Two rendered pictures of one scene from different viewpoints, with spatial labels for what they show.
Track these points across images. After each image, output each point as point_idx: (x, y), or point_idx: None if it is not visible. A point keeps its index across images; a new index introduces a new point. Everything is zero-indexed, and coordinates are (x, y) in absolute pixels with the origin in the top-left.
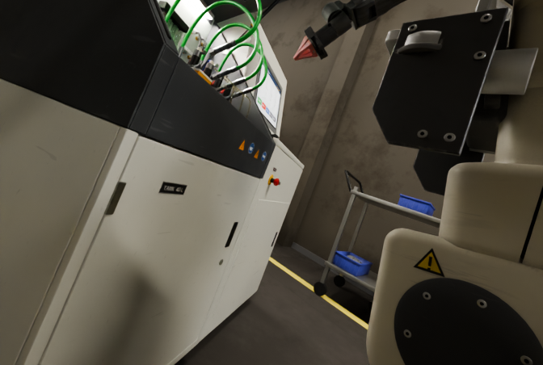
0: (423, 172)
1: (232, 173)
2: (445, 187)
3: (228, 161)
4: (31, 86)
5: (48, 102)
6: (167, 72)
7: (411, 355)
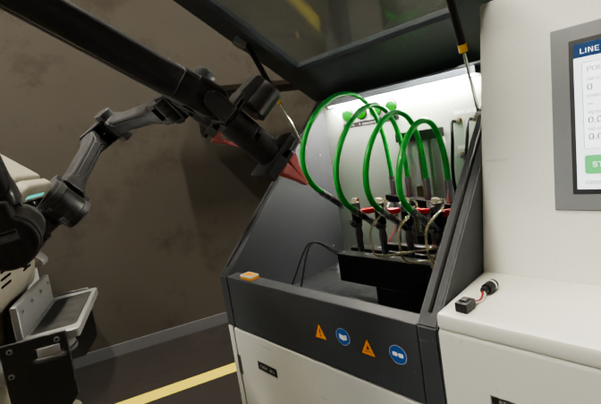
0: (66, 399)
1: (328, 371)
2: None
3: (310, 353)
4: None
5: None
6: (226, 288)
7: None
